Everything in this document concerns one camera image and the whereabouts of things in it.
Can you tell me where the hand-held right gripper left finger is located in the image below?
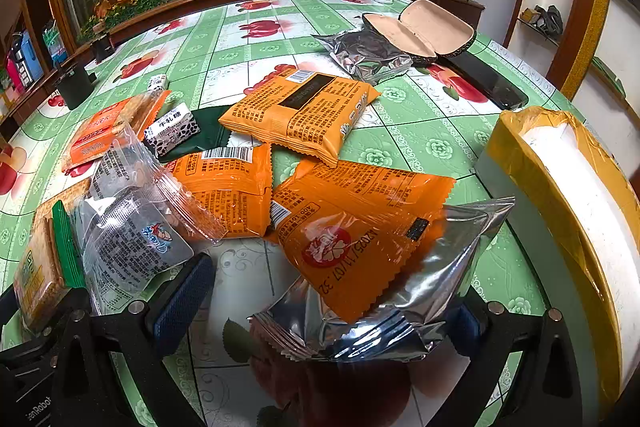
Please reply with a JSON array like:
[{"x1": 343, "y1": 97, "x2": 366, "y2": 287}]
[{"x1": 50, "y1": 253, "x2": 216, "y2": 427}]

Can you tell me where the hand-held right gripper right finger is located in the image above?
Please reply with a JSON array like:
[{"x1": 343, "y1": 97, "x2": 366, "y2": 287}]
[{"x1": 415, "y1": 289, "x2": 583, "y2": 427}]

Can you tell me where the clear plastic snack packet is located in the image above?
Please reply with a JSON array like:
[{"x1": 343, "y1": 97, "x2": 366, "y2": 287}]
[{"x1": 70, "y1": 122, "x2": 226, "y2": 315}]

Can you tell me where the silver foil snack packet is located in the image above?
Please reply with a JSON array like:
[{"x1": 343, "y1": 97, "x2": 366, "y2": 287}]
[
  {"x1": 311, "y1": 29, "x2": 413, "y2": 84},
  {"x1": 247, "y1": 197, "x2": 516, "y2": 363}
]

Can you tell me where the green cracker packet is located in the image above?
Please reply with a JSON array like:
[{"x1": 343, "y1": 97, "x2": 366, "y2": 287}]
[
  {"x1": 31, "y1": 179, "x2": 93, "y2": 220},
  {"x1": 14, "y1": 199, "x2": 88, "y2": 333}
]

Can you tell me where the white foam box yellow tape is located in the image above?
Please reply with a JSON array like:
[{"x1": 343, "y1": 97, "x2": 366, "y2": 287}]
[{"x1": 475, "y1": 106, "x2": 640, "y2": 418}]

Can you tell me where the dark green snack packet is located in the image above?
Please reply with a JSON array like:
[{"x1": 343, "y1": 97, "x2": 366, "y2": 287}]
[{"x1": 160, "y1": 107, "x2": 236, "y2": 158}]

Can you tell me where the orange snack packet red logo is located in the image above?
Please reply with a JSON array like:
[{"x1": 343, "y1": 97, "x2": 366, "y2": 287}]
[{"x1": 270, "y1": 159, "x2": 457, "y2": 325}]

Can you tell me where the orange cracker packet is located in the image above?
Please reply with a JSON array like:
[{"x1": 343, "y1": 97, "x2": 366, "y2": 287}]
[{"x1": 61, "y1": 90, "x2": 172, "y2": 172}]

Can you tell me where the orange snack packet black label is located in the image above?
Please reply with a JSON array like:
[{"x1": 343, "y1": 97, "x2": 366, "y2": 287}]
[{"x1": 218, "y1": 68, "x2": 382, "y2": 168}]

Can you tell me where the black square container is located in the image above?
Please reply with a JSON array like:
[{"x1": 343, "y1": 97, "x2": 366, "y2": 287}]
[{"x1": 54, "y1": 62, "x2": 96, "y2": 110}]

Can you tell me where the black smartphone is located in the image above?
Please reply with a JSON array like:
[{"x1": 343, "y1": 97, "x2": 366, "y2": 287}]
[{"x1": 440, "y1": 54, "x2": 529, "y2": 110}]

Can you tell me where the small black holder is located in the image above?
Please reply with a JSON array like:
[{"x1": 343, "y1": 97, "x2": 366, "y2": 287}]
[{"x1": 92, "y1": 32, "x2": 113, "y2": 62}]

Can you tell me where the green fruit print tablecloth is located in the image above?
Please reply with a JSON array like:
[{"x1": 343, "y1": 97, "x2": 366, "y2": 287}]
[{"x1": 0, "y1": 0, "x2": 576, "y2": 427}]

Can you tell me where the green packet on sideboard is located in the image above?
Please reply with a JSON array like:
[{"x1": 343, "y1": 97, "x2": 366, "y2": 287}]
[{"x1": 42, "y1": 22, "x2": 68, "y2": 62}]

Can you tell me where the open glasses case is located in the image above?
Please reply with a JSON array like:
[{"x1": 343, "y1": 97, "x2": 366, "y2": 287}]
[{"x1": 362, "y1": 0, "x2": 477, "y2": 68}]

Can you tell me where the black item on shelf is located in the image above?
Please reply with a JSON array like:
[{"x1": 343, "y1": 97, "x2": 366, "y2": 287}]
[{"x1": 520, "y1": 5, "x2": 563, "y2": 35}]

